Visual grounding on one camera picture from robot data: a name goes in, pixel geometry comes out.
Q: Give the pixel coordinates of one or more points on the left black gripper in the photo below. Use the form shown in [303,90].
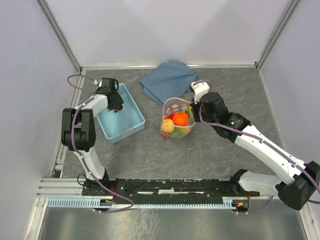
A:
[119,101]

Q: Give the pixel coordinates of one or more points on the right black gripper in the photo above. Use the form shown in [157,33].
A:
[193,109]

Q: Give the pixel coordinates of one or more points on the small dark plum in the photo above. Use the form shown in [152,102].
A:
[118,108]

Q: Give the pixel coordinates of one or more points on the orange persimmon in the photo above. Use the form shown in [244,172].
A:
[181,119]

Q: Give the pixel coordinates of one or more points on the clear zip top bag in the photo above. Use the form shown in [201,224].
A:
[172,106]

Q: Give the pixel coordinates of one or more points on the green orange mango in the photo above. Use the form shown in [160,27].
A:
[179,133]

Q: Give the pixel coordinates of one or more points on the small yellow orange fruit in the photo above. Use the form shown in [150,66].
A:
[168,126]

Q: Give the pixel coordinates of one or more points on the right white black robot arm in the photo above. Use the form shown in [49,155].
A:
[294,181]

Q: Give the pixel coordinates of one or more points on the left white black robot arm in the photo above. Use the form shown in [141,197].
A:
[78,131]

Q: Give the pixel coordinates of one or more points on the light blue plastic basket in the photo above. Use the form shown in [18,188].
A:
[118,125]

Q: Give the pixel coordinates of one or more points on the blue folded cloth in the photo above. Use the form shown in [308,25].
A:
[169,80]

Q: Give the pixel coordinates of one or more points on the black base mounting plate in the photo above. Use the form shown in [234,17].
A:
[178,191]

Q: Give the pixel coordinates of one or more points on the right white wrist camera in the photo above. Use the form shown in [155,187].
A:
[199,88]

